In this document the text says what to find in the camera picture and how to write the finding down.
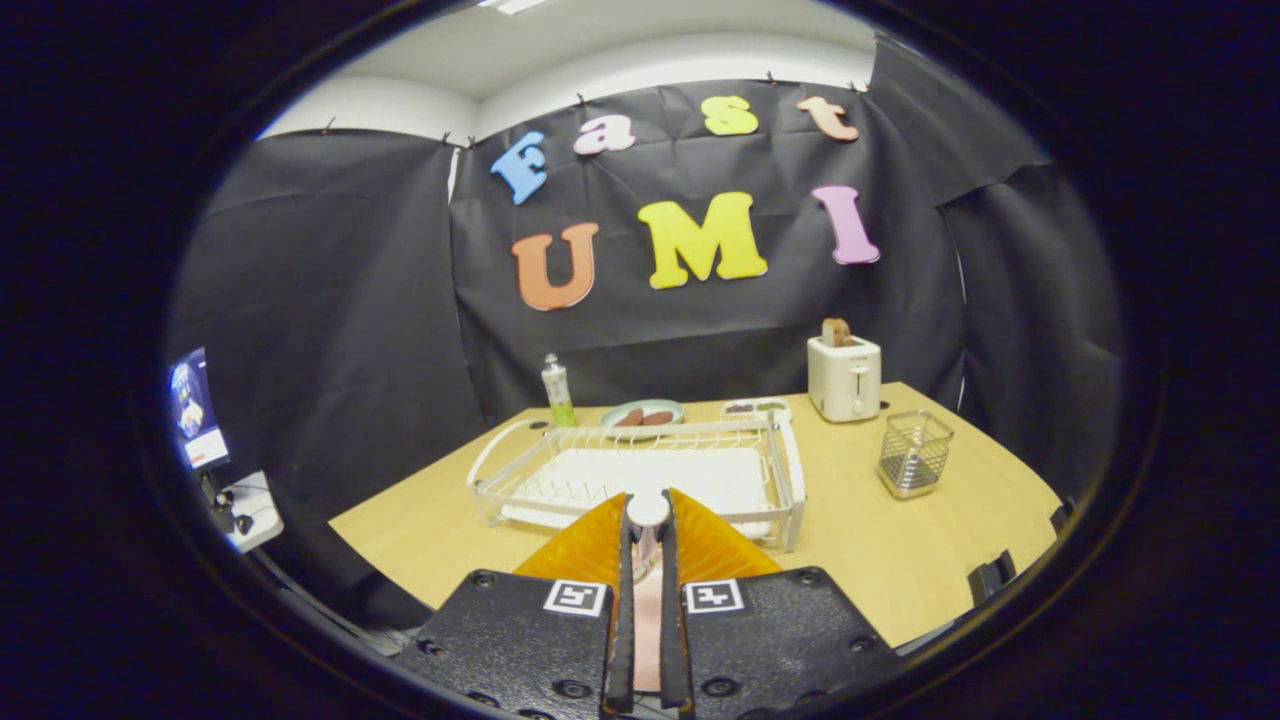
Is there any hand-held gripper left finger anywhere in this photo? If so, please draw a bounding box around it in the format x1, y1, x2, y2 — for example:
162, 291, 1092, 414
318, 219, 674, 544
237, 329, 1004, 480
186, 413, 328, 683
395, 490, 637, 720

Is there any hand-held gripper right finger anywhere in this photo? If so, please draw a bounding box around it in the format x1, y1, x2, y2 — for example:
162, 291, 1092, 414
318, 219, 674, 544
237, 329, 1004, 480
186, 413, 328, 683
660, 488, 901, 720

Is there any white wire dish rack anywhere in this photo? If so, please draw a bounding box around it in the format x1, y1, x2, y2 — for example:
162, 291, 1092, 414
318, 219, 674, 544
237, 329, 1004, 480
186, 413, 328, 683
466, 410, 807, 553

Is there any spoon with striped handle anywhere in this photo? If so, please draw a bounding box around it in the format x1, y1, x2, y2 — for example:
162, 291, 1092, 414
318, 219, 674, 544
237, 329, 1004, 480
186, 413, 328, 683
625, 492, 672, 581

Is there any metal wire basket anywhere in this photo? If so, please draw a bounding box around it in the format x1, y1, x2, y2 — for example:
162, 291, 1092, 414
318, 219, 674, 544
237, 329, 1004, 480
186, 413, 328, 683
877, 409, 955, 501

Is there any green dish soap bottle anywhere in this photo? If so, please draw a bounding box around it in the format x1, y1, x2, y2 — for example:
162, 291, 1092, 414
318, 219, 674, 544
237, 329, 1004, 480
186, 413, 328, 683
541, 353, 578, 429

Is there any pale green plate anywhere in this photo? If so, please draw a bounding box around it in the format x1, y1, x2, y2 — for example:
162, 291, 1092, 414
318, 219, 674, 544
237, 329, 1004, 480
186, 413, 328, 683
600, 399, 686, 429

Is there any white drip tray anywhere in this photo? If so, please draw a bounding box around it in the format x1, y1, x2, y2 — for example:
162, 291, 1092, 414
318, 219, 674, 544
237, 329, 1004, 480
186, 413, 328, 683
500, 446, 776, 541

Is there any cream toaster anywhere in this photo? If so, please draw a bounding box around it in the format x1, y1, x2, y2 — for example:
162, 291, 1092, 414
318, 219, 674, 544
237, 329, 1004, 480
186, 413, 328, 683
807, 335, 883, 424

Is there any white side stand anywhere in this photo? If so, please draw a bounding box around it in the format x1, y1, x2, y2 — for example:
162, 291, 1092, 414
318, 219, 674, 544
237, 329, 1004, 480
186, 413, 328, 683
205, 470, 285, 554

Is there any black backdrop cloth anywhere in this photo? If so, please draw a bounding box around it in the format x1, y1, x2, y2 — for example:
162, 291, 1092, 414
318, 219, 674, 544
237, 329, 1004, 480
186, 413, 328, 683
165, 35, 1126, 631

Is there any computer monitor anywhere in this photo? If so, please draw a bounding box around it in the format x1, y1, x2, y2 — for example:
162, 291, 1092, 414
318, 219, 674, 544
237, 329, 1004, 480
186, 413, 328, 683
168, 347, 231, 473

